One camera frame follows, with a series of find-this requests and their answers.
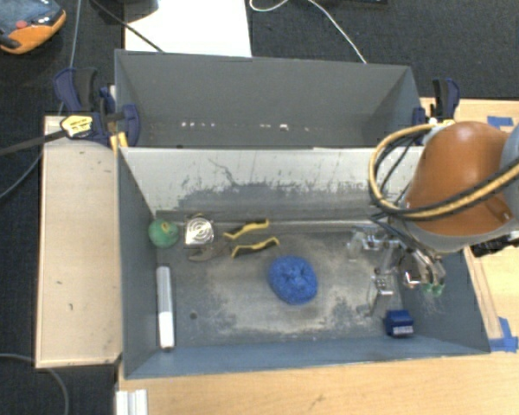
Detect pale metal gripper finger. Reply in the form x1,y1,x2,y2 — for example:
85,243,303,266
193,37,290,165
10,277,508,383
348,227,400,259
365,272,397,318

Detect small blue box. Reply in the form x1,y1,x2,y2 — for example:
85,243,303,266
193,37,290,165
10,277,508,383
382,309,417,339

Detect blue round scrubber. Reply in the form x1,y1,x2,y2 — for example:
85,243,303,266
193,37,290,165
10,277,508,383
266,253,320,306

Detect yellow and black pliers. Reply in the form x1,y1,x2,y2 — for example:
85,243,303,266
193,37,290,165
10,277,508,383
186,218,282,263

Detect grey metal bin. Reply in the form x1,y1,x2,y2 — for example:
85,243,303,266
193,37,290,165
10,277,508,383
113,48,492,380

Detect shiny square metal piece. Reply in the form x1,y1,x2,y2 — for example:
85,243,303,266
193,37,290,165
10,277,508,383
183,216,215,247

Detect green round toy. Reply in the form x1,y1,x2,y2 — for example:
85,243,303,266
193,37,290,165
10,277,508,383
147,218,181,250

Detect white marker pen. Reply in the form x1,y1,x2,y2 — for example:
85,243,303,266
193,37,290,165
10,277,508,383
155,265,176,351

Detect pale wood flat board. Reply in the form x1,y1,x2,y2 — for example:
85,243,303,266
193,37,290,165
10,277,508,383
34,114,125,369

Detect black cylinder on white bracket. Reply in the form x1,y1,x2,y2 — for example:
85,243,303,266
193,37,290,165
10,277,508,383
470,230,519,259

